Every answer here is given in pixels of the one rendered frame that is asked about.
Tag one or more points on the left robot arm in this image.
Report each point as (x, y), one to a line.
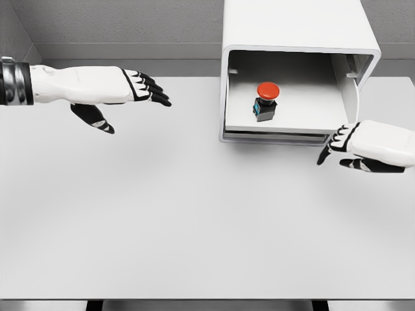
(32, 84)

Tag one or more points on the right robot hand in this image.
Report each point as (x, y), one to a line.
(379, 142)

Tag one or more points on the white cabinet drawer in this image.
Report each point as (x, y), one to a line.
(301, 107)

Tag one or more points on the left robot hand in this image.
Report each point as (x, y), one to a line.
(97, 85)

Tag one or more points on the white tabletop storage cabinet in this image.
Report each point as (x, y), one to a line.
(298, 32)

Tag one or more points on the red button load switch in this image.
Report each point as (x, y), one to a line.
(266, 100)

